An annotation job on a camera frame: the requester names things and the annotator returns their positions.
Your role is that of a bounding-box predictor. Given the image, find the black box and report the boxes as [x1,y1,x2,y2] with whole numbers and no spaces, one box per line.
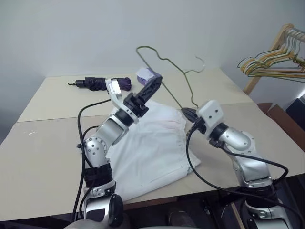
[285,94,305,118]

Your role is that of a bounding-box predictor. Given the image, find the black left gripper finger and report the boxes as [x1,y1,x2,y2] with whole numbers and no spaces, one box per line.
[139,75,162,98]
[142,78,163,104]

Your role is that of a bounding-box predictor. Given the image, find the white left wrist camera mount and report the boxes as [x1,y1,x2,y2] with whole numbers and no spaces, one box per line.
[104,78,140,125]

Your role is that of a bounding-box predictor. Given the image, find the yellow wire hanger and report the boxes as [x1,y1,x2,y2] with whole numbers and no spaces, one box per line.
[239,35,305,74]

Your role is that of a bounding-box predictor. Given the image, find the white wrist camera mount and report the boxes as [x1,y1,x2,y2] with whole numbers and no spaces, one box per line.
[104,78,140,125]
[196,100,226,139]

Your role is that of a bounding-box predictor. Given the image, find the small purple pouch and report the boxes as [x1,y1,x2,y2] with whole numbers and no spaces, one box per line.
[136,67,163,86]

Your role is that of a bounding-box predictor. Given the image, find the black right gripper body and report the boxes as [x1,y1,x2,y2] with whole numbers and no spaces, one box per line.
[190,116,208,135]

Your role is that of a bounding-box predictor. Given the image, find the wooden clothes rack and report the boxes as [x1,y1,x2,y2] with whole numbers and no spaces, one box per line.
[242,22,305,96]

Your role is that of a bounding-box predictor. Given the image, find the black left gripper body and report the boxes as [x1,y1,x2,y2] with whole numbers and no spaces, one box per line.
[123,92,150,118]

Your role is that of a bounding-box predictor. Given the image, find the dark purple folded umbrella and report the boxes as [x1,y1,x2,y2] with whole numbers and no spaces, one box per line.
[68,76,132,92]

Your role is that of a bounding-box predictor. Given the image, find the grey robot torso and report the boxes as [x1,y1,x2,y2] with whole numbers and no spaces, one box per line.
[63,219,167,229]

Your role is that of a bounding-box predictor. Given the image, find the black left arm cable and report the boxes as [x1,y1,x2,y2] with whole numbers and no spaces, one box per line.
[78,125,100,220]
[72,99,113,221]

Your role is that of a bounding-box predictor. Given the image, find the dark green wire hanger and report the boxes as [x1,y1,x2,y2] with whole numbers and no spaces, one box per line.
[246,54,305,83]

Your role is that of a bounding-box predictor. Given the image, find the brown cardboard box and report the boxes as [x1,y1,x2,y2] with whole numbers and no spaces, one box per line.
[255,102,305,159]

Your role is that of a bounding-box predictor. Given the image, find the pale wire hanger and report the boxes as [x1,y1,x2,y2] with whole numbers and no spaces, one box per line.
[237,28,305,69]

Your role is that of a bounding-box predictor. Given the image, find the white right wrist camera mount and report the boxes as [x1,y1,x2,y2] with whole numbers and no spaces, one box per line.
[196,100,226,139]

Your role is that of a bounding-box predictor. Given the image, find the white shorts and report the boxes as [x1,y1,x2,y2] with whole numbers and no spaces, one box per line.
[105,99,202,202]

